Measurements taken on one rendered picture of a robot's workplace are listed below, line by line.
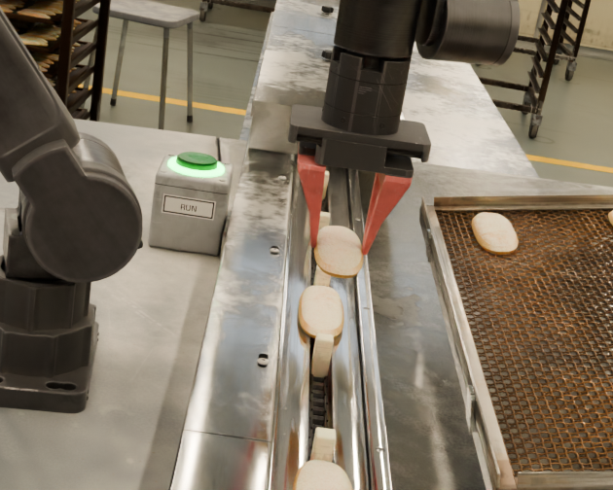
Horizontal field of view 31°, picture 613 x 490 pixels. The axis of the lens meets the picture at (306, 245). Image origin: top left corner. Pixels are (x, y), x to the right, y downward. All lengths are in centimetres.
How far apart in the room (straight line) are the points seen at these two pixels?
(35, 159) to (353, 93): 22
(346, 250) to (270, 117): 48
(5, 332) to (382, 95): 31
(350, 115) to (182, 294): 28
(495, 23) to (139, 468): 39
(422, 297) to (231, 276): 22
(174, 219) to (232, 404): 36
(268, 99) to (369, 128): 51
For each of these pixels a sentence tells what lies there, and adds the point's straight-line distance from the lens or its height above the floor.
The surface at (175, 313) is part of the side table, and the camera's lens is 96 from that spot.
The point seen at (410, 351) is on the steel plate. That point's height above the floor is 82.
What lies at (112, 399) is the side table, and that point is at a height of 82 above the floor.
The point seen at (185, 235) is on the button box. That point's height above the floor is 84.
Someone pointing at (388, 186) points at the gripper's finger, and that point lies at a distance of 81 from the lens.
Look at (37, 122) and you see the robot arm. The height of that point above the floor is 102.
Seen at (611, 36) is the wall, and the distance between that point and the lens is 818.
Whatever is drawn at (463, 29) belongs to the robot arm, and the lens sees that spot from 81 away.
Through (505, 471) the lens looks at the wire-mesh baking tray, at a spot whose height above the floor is 89.
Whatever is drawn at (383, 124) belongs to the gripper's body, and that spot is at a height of 103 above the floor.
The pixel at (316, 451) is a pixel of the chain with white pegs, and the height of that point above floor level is 86.
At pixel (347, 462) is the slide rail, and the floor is 85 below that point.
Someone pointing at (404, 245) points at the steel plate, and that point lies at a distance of 120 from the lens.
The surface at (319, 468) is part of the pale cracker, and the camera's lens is 70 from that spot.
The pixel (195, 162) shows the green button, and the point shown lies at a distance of 107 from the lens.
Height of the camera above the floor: 123
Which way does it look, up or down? 21 degrees down
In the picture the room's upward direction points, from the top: 10 degrees clockwise
